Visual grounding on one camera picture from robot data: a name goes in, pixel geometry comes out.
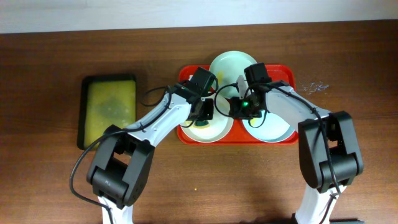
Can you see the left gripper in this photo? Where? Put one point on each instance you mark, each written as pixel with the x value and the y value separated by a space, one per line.
pixel 204 109

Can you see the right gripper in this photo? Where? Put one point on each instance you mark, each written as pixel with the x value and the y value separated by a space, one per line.
pixel 236 112

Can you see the green and yellow sponge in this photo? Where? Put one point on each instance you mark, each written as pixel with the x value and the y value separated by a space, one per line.
pixel 201 124

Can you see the white plate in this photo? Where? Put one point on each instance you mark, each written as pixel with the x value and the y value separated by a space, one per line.
pixel 218 128

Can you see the light blue plate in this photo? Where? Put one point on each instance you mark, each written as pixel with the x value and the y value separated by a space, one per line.
pixel 268 128

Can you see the mint green plate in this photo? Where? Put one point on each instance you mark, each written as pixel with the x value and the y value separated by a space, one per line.
pixel 228 67

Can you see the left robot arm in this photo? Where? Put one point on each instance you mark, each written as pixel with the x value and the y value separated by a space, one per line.
pixel 120 168

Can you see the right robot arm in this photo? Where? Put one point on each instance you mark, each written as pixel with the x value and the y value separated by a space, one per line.
pixel 329 154

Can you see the red plastic tray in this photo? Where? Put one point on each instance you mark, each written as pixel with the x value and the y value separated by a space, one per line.
pixel 238 134

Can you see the black tray with yellow liquid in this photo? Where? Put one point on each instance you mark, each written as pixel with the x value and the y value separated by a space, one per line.
pixel 105 100

